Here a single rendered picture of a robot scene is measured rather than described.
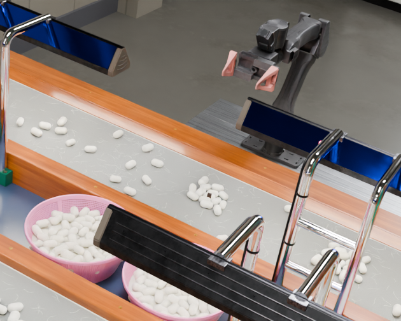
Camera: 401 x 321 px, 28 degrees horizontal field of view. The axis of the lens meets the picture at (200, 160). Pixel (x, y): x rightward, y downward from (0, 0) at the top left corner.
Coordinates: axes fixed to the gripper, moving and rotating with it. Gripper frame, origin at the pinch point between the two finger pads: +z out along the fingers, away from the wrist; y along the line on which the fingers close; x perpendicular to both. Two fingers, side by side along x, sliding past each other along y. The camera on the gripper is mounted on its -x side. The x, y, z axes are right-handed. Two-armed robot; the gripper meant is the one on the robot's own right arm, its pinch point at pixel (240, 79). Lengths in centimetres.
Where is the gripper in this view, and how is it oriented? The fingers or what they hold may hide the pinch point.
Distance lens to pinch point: 201.9
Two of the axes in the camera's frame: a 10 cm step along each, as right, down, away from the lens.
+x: -1.5, 8.3, 5.4
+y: 8.6, 3.8, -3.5
